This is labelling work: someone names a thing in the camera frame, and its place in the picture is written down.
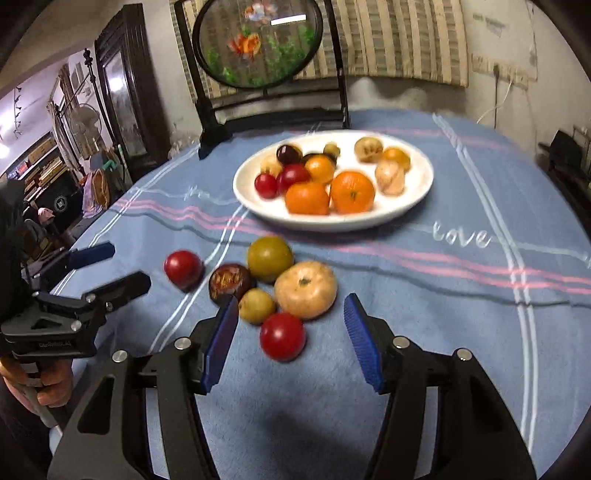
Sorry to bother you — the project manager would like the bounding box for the person's left hand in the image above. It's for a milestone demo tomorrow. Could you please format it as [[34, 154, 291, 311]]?
[[0, 355, 75, 417]]

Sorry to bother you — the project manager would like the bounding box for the tan pink-streaked potato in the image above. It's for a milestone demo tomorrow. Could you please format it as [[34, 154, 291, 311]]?
[[374, 160, 406, 196]]

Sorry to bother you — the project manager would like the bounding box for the blue striped tablecloth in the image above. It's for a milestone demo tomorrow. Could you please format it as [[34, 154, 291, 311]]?
[[48, 108, 591, 480]]

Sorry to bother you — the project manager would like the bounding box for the dark purple plum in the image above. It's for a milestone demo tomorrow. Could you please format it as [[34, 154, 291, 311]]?
[[276, 143, 304, 166]]

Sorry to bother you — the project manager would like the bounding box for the yellow-green mandarin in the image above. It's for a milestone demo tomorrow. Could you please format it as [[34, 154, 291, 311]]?
[[381, 146, 411, 172]]

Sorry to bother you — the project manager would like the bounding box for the dark wooden framed cabinet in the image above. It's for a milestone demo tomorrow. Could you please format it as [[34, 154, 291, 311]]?
[[95, 4, 171, 169]]

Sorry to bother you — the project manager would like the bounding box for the tan persimmon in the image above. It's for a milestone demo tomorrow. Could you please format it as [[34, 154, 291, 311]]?
[[274, 261, 338, 321]]

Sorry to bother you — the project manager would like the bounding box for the electric fan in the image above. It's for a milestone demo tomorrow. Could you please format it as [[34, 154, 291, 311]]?
[[69, 102, 101, 139]]

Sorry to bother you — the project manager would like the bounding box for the black box with round logo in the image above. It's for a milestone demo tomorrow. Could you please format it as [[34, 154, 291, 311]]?
[[37, 173, 84, 222]]

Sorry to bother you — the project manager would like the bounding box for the striped beige curtain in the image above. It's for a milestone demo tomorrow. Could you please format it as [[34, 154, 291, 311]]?
[[182, 0, 469, 97]]

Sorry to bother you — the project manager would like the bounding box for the white power strip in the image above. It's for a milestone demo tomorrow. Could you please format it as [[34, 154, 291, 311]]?
[[496, 62, 539, 85]]

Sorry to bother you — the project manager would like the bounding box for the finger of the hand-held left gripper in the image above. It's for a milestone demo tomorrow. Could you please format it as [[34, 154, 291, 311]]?
[[34, 271, 152, 320], [23, 241, 116, 283]]

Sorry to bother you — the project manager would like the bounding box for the large orange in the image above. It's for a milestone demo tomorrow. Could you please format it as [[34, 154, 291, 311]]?
[[329, 171, 376, 214]]

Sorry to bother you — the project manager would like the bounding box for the white oval plate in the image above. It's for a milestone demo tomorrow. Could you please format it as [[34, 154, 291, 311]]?
[[232, 130, 435, 232]]

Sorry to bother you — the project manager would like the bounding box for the small orange mandarin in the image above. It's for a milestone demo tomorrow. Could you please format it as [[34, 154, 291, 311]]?
[[304, 155, 335, 185]]

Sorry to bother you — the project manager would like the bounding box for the wooden shelf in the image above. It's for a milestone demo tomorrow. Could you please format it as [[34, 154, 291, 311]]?
[[0, 134, 70, 185]]

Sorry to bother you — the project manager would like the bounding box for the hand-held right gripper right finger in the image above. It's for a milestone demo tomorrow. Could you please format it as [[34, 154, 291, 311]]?
[[343, 292, 539, 480]]

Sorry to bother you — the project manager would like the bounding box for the person's left forearm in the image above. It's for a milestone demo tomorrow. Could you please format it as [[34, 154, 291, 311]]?
[[0, 388, 54, 480]]

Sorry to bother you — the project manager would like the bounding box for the round painted table screen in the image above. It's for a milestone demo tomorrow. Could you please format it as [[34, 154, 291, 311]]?
[[174, 0, 352, 160]]

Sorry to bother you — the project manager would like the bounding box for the white cable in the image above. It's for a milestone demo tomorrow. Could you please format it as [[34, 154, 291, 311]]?
[[475, 69, 514, 123]]

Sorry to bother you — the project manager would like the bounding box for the small yellow-green lime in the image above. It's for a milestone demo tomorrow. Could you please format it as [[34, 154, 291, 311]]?
[[238, 288, 277, 325]]

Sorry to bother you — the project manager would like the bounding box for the black hat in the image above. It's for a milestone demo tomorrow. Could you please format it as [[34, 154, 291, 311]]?
[[538, 130, 585, 169]]

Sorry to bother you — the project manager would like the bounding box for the dark brown mangosteen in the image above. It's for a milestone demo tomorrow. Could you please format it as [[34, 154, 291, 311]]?
[[208, 263, 257, 305]]

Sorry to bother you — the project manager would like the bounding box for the small red cherry tomato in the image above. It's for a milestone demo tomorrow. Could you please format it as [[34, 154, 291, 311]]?
[[254, 173, 279, 200]]

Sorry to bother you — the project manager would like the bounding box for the green orange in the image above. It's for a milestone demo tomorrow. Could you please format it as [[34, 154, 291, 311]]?
[[247, 236, 295, 284]]

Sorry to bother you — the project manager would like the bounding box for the dark red plum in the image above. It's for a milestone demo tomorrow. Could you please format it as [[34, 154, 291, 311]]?
[[301, 152, 338, 168]]

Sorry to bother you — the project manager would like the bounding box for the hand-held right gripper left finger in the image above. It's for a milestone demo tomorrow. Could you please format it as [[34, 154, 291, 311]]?
[[47, 295, 240, 480]]

